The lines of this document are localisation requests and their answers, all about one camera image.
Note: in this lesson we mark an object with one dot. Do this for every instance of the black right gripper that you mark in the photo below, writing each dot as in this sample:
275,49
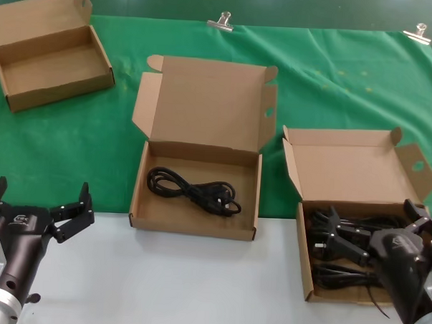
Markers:
402,256

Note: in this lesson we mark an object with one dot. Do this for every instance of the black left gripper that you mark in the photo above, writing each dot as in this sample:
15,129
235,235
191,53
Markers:
23,232

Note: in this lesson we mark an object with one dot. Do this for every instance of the flat open cardboard box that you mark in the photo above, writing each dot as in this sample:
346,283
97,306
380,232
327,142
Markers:
203,115
344,171

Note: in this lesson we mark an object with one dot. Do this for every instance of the deep open cardboard box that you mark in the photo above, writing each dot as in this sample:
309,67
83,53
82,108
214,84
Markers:
44,65

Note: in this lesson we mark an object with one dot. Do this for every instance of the green table cloth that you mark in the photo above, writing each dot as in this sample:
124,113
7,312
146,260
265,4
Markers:
312,83

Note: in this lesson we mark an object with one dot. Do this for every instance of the silver binder clip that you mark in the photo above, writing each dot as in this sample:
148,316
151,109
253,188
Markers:
220,24
418,36

